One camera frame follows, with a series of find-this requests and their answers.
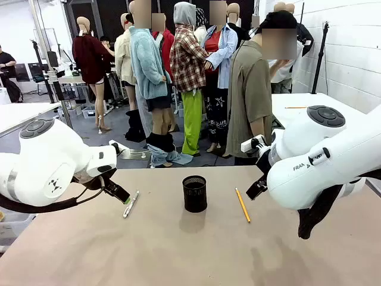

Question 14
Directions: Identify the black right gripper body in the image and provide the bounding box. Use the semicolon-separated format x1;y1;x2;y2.
255;145;273;182

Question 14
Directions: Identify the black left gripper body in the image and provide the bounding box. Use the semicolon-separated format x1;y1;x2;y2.
96;175;122;197

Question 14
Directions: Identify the silver pen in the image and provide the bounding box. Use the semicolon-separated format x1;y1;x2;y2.
123;190;140;219

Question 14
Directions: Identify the long yellow pencil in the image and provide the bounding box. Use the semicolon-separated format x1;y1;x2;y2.
235;186;252;224

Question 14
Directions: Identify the person's right forearm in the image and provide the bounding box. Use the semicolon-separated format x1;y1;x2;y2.
251;119;267;141

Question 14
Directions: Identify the black mesh pen holder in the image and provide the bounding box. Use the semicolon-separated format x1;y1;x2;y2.
182;175;208;213

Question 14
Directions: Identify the person's left hand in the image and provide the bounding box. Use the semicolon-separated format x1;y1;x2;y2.
269;58;294;74

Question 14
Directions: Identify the jeans pile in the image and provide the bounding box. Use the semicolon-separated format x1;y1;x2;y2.
146;132;193;169

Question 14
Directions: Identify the person in olive shirt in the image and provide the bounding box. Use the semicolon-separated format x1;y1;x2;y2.
225;10;298;166

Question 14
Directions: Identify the white side table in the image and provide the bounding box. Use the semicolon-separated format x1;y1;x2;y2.
270;92;381;129

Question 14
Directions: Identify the clear plastic bin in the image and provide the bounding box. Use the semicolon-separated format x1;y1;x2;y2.
0;208;37;248

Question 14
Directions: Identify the mannequin in light blue shirt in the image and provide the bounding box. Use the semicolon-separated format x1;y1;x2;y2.
204;0;239;153

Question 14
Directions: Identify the white work table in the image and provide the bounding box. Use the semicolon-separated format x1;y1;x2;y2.
0;102;62;136

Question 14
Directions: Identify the black tripod stand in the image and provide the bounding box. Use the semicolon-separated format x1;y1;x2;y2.
311;21;330;95

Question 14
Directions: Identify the mannequin in plaid shirt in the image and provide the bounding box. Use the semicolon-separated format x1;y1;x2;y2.
169;1;210;156

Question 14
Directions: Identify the mannequin in blue fleece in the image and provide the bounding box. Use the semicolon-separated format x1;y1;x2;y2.
129;0;173;141

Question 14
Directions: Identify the mannequin in cream jacket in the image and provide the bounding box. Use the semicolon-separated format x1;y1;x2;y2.
114;13;138;111

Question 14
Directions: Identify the mannequin in maroon shirt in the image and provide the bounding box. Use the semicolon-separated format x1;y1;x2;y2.
71;16;113;135

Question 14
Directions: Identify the mannequin in black jacket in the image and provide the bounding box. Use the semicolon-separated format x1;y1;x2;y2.
227;2;251;51

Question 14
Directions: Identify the mannequin in black coat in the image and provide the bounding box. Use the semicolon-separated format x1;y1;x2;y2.
286;2;315;57

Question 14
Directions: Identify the mannequin in red jacket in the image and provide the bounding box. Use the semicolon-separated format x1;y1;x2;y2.
151;13;176;84

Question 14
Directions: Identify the mannequin with patterned headscarf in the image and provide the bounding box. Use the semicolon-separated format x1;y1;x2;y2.
195;7;208;46

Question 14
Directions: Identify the person in black shirt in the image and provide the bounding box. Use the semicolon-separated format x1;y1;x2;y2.
0;44;18;88

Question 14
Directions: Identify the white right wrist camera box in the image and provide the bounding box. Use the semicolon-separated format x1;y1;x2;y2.
241;134;266;153

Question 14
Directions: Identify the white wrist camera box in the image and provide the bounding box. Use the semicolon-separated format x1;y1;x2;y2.
108;139;130;154
241;134;266;153

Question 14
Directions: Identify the metal mannequin base plate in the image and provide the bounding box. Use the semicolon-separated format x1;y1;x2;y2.
118;148;151;161

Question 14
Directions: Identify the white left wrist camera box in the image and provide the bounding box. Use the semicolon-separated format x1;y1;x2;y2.
108;139;130;154

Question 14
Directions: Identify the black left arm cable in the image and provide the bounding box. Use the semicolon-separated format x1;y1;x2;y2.
0;178;117;214

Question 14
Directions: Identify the grey metal frame pole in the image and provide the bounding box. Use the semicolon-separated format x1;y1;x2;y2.
28;0;74;129

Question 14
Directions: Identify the black camera tripod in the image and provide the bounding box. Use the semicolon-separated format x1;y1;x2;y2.
29;38;56;104

